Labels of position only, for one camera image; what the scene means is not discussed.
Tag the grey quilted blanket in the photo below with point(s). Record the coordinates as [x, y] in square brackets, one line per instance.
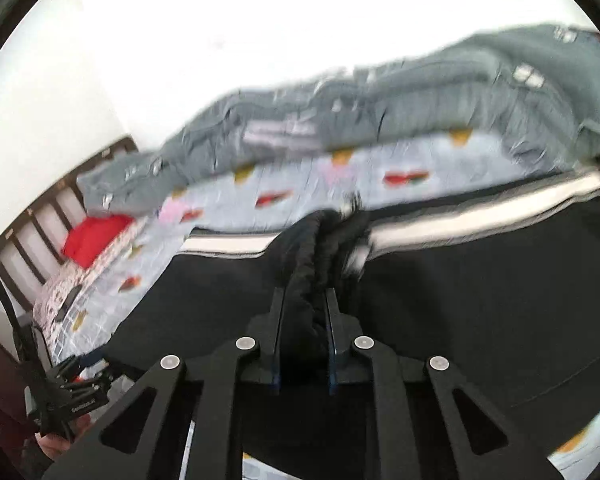
[538, 87]

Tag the dark wooden headboard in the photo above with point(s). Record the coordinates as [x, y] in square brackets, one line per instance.
[31, 245]

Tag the person's left hand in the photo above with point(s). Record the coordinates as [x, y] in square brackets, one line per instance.
[53, 446]

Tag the fruit print grey bedsheet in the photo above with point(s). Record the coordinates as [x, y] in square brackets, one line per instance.
[244, 210]

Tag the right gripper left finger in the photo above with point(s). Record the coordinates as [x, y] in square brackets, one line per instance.
[181, 419]

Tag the floral print sheet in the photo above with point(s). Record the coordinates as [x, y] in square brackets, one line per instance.
[56, 290]

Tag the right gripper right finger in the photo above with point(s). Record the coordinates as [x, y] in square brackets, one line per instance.
[354, 357]

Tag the red pillow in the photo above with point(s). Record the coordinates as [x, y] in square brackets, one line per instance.
[92, 236]

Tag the black pants with white stripe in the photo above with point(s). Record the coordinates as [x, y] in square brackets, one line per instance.
[504, 282]

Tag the black phone on bed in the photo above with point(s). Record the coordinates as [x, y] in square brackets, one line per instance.
[67, 304]

